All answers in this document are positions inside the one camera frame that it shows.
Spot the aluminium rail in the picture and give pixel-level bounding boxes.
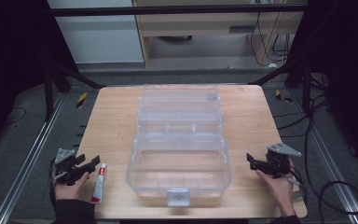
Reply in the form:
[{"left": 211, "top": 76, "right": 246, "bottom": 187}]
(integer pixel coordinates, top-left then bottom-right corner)
[
  {"left": 0, "top": 92, "right": 67, "bottom": 224},
  {"left": 292, "top": 90, "right": 358, "bottom": 224}
]

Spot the black stand leg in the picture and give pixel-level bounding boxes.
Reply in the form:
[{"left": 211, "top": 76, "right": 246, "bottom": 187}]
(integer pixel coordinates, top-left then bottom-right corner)
[
  {"left": 249, "top": 55, "right": 313, "bottom": 116},
  {"left": 42, "top": 59, "right": 106, "bottom": 122}
]

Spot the black metal frame bar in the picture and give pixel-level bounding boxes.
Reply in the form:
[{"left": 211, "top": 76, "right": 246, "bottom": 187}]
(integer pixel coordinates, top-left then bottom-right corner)
[{"left": 49, "top": 4, "right": 308, "bottom": 18}]

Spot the white cabinet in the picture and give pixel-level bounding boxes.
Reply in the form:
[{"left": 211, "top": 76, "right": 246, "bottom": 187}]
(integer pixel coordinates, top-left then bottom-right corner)
[{"left": 46, "top": 0, "right": 145, "bottom": 65}]

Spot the black cable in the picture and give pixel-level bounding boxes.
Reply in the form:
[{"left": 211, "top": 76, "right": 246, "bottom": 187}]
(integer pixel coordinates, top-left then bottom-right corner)
[{"left": 287, "top": 92, "right": 358, "bottom": 224}]

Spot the white and red tube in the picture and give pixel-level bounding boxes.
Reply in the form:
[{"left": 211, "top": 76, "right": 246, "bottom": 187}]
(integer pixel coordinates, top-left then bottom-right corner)
[{"left": 90, "top": 162, "right": 108, "bottom": 204}]

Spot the yellow and black tape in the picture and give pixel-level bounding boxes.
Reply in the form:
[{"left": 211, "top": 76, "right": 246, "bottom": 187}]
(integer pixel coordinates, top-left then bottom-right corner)
[
  {"left": 274, "top": 89, "right": 293, "bottom": 104},
  {"left": 76, "top": 91, "right": 89, "bottom": 109}
]

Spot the wooden cabinet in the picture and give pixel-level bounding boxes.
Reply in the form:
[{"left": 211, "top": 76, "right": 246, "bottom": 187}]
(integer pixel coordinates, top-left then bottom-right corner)
[{"left": 131, "top": 0, "right": 309, "bottom": 67}]

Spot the person's right hand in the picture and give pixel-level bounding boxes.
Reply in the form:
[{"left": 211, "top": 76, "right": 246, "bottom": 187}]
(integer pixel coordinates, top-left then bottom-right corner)
[{"left": 255, "top": 158, "right": 296, "bottom": 218}]

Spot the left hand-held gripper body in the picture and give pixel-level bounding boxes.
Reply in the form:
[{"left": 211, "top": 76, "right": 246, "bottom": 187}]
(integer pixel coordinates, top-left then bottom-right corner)
[{"left": 52, "top": 147, "right": 91, "bottom": 187}]

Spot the clear plastic storage box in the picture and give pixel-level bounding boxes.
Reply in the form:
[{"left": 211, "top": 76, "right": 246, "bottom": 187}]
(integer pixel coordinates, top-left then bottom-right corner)
[{"left": 125, "top": 83, "right": 233, "bottom": 207}]

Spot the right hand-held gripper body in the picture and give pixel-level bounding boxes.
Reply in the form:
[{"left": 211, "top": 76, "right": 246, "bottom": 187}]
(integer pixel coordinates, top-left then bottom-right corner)
[{"left": 250, "top": 142, "right": 302, "bottom": 179}]

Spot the person's left hand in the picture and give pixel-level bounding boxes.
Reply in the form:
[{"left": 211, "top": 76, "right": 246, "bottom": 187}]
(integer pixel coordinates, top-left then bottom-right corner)
[{"left": 51, "top": 170, "right": 90, "bottom": 202}]

